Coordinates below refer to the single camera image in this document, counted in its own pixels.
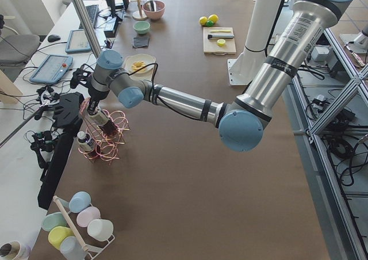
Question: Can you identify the black computer mouse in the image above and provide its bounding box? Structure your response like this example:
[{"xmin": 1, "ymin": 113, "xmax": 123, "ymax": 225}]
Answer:
[{"xmin": 47, "ymin": 35, "xmax": 61, "ymax": 43}]

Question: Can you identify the cream rectangular serving tray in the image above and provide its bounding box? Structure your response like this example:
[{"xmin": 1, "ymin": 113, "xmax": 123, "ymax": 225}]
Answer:
[{"xmin": 122, "ymin": 53, "xmax": 156, "ymax": 77}]

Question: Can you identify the grey blue cup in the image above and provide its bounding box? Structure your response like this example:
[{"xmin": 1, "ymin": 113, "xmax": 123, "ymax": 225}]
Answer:
[{"xmin": 60, "ymin": 236, "xmax": 87, "ymax": 260}]

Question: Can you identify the aluminium frame post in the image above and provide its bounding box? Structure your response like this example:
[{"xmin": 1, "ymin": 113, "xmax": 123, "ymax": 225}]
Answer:
[{"xmin": 71, "ymin": 0, "xmax": 101, "ymax": 59}]

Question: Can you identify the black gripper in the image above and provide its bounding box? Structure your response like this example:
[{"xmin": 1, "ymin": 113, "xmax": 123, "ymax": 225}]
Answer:
[{"xmin": 70, "ymin": 68, "xmax": 104, "ymax": 113}]

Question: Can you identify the green lime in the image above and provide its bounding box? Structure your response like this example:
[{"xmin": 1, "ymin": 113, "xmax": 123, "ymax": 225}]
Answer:
[{"xmin": 205, "ymin": 20, "xmax": 214, "ymax": 27}]

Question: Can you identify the wooden glass hanger stand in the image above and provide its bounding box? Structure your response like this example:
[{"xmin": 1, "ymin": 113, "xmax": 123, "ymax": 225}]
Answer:
[{"xmin": 132, "ymin": 0, "xmax": 147, "ymax": 21}]

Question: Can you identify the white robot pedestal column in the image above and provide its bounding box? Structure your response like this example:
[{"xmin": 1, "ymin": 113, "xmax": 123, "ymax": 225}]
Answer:
[{"xmin": 228, "ymin": 0, "xmax": 285, "ymax": 86}]

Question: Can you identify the halved lemon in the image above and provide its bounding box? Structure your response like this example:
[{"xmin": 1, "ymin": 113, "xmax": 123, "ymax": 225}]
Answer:
[{"xmin": 217, "ymin": 39, "xmax": 226, "ymax": 47}]

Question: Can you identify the yellow lemon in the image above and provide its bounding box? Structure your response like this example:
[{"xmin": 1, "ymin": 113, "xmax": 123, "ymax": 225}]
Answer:
[
  {"xmin": 199, "ymin": 16, "xmax": 208, "ymax": 26},
  {"xmin": 208, "ymin": 14, "xmax": 219, "ymax": 24}
]

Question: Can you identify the tea bottle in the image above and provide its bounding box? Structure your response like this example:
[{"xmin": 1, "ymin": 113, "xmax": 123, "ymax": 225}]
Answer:
[
  {"xmin": 88, "ymin": 110, "xmax": 118, "ymax": 137},
  {"xmin": 77, "ymin": 131, "xmax": 101, "ymax": 158}
]

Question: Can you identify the pink cup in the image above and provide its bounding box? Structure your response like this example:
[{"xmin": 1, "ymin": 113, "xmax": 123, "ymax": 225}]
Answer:
[{"xmin": 76, "ymin": 206, "xmax": 101, "ymax": 228}]

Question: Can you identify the black monitor stand left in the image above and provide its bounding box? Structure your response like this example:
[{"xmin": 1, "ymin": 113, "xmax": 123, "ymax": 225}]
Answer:
[{"xmin": 37, "ymin": 92, "xmax": 85, "ymax": 210}]

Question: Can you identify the yellow lemon upper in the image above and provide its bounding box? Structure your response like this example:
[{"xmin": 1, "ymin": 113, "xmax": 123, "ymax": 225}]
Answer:
[{"xmin": 208, "ymin": 14, "xmax": 219, "ymax": 24}]

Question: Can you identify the metal ice scoop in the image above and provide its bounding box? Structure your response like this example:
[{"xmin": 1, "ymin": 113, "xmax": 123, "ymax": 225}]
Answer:
[{"xmin": 143, "ymin": 0, "xmax": 157, "ymax": 12}]

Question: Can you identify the yellow cup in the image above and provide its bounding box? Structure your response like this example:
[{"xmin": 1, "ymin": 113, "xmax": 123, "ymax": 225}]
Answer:
[{"xmin": 48, "ymin": 226, "xmax": 74, "ymax": 250}]

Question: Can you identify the green cup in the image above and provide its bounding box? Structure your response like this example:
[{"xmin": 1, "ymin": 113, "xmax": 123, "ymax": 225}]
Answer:
[{"xmin": 41, "ymin": 212, "xmax": 68, "ymax": 232}]

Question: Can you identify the yellow plastic knife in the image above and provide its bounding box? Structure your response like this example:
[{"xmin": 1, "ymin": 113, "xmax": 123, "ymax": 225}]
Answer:
[{"xmin": 210, "ymin": 29, "xmax": 231, "ymax": 33}]

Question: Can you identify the copper wire bottle rack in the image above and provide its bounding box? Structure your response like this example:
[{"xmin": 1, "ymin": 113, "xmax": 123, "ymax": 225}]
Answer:
[{"xmin": 78, "ymin": 98, "xmax": 130, "ymax": 163}]

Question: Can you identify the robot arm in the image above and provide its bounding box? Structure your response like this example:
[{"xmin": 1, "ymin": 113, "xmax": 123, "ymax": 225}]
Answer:
[{"xmin": 86, "ymin": 0, "xmax": 353, "ymax": 152}]

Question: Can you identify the steel muddler black tip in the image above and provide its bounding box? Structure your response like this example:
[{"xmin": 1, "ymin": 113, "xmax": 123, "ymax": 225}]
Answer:
[{"xmin": 207, "ymin": 33, "xmax": 234, "ymax": 40}]

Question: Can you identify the yellow lemon lower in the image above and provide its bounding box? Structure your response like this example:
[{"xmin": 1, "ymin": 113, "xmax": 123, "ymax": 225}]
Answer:
[{"xmin": 199, "ymin": 16, "xmax": 208, "ymax": 26}]

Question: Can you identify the blue teach pendant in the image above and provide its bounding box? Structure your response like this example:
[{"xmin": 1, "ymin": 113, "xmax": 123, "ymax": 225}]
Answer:
[
  {"xmin": 65, "ymin": 29, "xmax": 91, "ymax": 54},
  {"xmin": 29, "ymin": 54, "xmax": 73, "ymax": 85}
]

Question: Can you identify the white cup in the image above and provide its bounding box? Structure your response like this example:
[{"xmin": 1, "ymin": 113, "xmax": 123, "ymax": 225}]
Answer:
[{"xmin": 87, "ymin": 219, "xmax": 114, "ymax": 242}]

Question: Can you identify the pink ice bowl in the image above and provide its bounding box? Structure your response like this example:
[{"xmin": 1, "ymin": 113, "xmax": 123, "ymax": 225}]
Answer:
[{"xmin": 142, "ymin": 0, "xmax": 166, "ymax": 20}]

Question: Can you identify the white round plate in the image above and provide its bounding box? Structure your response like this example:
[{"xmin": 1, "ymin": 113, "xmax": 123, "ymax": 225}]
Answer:
[{"xmin": 123, "ymin": 53, "xmax": 156, "ymax": 74}]

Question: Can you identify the braided ring bread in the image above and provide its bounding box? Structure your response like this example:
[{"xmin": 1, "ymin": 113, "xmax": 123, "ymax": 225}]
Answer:
[{"xmin": 131, "ymin": 61, "xmax": 146, "ymax": 72}]

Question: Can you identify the black keyboard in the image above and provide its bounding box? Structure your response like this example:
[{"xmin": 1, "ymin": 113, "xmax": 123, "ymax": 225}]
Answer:
[{"xmin": 86, "ymin": 5, "xmax": 99, "ymax": 28}]

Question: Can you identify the paper cup with brown contents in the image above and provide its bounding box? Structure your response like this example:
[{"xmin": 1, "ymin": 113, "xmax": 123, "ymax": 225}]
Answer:
[{"xmin": 1, "ymin": 241, "xmax": 30, "ymax": 260}]

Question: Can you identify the white cup rack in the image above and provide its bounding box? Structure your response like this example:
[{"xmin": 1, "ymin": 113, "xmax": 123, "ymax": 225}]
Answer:
[{"xmin": 53, "ymin": 196, "xmax": 115, "ymax": 259}]

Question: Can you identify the wooden cutting board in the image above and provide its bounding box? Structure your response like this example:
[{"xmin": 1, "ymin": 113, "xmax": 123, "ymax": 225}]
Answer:
[{"xmin": 202, "ymin": 26, "xmax": 236, "ymax": 55}]

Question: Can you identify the mint green bowl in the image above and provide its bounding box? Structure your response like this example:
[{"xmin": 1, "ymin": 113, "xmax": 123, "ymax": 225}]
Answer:
[{"xmin": 133, "ymin": 21, "xmax": 151, "ymax": 35}]

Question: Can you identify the grey folded cloth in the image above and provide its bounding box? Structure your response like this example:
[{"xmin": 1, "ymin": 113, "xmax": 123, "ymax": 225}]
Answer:
[{"xmin": 132, "ymin": 36, "xmax": 150, "ymax": 48}]

